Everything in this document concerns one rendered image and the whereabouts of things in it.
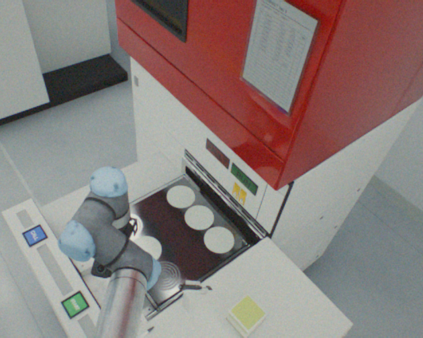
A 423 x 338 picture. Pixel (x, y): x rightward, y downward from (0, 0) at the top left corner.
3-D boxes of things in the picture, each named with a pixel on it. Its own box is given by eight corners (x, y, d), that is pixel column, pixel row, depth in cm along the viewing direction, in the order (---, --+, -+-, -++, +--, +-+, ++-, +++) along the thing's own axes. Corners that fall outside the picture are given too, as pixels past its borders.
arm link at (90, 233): (110, 270, 75) (135, 225, 82) (64, 237, 71) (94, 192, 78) (91, 275, 80) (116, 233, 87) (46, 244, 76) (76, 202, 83)
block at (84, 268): (100, 255, 122) (99, 250, 120) (105, 263, 121) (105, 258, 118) (76, 268, 118) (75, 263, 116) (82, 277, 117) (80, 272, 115)
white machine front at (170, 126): (139, 121, 173) (135, 40, 143) (264, 253, 135) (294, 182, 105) (133, 123, 172) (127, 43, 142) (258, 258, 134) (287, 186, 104)
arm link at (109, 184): (78, 186, 78) (100, 158, 84) (86, 216, 87) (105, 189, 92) (114, 198, 77) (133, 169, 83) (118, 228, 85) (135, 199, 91)
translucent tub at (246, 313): (243, 302, 108) (247, 292, 103) (263, 323, 105) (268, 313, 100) (224, 320, 104) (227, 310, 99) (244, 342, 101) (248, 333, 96)
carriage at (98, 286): (88, 239, 128) (87, 235, 126) (149, 330, 112) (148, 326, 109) (65, 252, 125) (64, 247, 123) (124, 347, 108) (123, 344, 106)
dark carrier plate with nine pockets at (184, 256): (184, 178, 145) (184, 177, 144) (246, 244, 128) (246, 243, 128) (101, 222, 128) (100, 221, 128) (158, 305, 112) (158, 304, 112)
